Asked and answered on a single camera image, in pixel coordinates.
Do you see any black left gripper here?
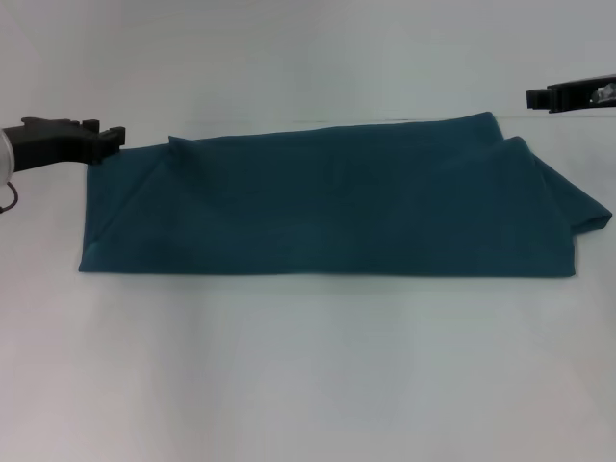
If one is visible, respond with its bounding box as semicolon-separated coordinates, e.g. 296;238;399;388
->
2;116;127;173

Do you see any blue shirt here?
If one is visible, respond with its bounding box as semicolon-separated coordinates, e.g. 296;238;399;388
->
77;111;613;283

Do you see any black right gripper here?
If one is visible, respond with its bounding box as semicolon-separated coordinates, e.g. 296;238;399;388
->
525;73;616;115

